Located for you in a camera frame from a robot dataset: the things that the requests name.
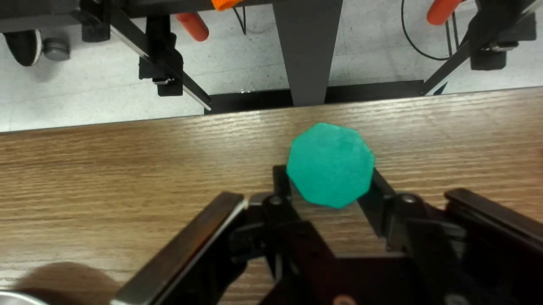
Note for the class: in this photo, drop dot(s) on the black caster wheel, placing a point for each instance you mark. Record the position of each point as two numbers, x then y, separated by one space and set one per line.
22 47

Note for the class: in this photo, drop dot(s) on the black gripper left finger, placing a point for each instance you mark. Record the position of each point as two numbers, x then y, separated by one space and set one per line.
260 249

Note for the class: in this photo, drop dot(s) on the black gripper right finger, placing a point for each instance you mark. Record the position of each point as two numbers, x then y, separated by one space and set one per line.
452 249

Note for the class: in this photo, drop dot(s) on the small orange piece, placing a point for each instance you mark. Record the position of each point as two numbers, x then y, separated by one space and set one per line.
224 5

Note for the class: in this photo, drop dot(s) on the black table frame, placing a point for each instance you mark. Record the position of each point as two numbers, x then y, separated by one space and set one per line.
255 101

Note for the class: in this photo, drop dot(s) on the grey round foot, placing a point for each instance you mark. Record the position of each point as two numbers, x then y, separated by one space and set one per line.
56 50

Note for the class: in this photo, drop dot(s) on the dark grey stand post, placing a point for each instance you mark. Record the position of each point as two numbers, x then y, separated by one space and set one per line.
307 52

